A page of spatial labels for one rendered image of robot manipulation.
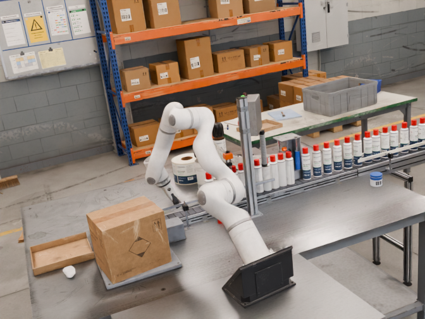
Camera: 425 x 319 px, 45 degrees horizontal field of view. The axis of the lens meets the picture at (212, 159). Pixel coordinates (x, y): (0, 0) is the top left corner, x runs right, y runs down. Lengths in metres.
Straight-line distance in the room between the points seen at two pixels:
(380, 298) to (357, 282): 0.20
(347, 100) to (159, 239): 2.88
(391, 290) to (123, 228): 1.73
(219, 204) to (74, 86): 5.05
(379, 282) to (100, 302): 1.78
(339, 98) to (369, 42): 4.55
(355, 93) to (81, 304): 3.35
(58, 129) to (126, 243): 4.87
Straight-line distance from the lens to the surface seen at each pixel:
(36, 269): 2.70
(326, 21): 8.21
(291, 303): 2.17
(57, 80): 7.02
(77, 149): 7.23
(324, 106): 4.79
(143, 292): 2.36
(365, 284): 3.38
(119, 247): 2.36
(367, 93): 5.03
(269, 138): 4.33
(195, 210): 2.91
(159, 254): 2.46
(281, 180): 3.07
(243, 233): 2.21
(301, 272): 2.35
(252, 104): 2.68
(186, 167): 3.24
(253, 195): 2.84
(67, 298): 2.46
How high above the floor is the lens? 2.09
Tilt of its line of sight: 19 degrees down
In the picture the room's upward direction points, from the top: 7 degrees counter-clockwise
